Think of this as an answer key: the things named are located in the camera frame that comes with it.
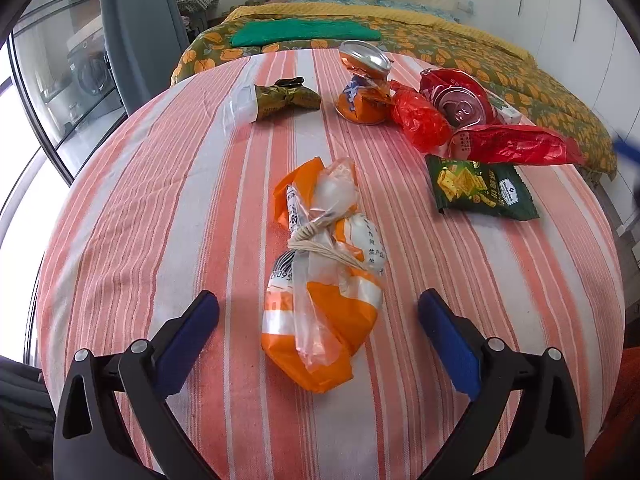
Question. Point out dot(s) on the yellow blanket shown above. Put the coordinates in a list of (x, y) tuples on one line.
[(400, 14)]

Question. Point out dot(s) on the black framed window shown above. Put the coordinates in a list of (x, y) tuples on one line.
[(12, 210)]

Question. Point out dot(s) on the green snack packet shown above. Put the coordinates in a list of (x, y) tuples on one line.
[(475, 187)]

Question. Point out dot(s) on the orange striped tablecloth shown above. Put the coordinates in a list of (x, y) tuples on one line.
[(175, 210)]

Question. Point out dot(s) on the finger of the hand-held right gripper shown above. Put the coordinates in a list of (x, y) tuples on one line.
[(629, 146)]

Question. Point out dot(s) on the crushed red can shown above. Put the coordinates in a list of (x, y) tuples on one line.
[(457, 100)]

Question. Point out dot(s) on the white wall socket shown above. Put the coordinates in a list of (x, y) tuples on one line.
[(465, 6)]

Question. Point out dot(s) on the white wardrobe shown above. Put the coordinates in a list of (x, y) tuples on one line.
[(575, 35)]

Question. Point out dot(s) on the orange white plastic bag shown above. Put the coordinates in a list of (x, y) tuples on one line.
[(320, 280)]

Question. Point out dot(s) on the grey washing machine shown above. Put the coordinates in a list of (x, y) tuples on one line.
[(92, 67)]

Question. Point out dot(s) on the blue grey curtain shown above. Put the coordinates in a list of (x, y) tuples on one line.
[(140, 35)]

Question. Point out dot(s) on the glass sliding door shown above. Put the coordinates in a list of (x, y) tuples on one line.
[(55, 85)]

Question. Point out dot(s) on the bed with orange-patterned duvet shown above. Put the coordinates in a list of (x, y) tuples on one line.
[(500, 60)]

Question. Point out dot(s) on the dark cloth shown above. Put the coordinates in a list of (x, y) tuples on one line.
[(25, 410)]

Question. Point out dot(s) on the red snack packet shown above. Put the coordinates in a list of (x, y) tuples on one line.
[(515, 145)]

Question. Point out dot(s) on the orange-red object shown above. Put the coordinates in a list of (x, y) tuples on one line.
[(631, 385)]

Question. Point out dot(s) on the crushed orange can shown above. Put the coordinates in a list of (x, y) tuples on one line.
[(362, 95)]

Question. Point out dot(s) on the green gold candy wrapper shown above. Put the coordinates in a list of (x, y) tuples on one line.
[(280, 100)]

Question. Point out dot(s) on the folded green cloth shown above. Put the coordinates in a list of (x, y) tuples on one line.
[(305, 31)]

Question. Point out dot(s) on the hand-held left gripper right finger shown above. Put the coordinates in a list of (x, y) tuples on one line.
[(450, 347)]

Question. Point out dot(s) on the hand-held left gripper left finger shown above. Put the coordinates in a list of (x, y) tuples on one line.
[(187, 345)]

